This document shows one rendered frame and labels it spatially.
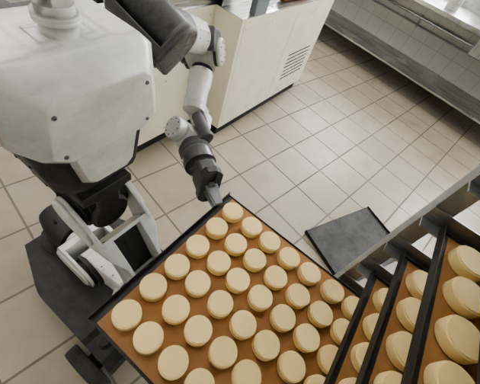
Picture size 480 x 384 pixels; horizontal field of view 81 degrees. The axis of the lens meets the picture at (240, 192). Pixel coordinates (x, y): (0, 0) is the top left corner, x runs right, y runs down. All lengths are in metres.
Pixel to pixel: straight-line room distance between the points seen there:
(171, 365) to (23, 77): 0.47
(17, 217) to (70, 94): 1.38
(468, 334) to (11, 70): 0.62
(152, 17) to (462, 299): 0.67
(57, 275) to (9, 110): 1.01
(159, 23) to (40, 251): 1.11
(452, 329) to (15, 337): 1.46
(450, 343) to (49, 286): 1.29
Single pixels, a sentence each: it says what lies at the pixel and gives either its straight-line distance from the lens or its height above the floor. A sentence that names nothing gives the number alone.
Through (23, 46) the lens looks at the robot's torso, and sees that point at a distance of 0.50.
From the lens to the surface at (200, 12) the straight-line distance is 1.78.
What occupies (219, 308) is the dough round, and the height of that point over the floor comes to 0.88.
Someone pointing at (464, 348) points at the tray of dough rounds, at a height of 1.15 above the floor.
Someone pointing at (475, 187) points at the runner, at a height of 1.22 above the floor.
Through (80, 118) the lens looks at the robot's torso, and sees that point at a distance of 0.50.
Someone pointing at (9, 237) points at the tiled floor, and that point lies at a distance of 1.76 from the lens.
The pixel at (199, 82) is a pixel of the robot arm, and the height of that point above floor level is 0.97.
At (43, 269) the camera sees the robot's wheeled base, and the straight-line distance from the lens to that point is 1.44.
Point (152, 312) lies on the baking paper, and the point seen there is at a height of 0.86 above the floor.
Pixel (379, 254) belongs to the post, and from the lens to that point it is 0.64.
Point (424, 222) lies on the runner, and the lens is 0.54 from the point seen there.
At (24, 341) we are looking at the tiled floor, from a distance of 1.54.
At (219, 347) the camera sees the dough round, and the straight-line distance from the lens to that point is 0.57.
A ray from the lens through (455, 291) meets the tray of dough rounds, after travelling 0.47.
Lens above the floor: 1.43
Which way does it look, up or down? 50 degrees down
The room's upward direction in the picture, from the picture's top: 22 degrees clockwise
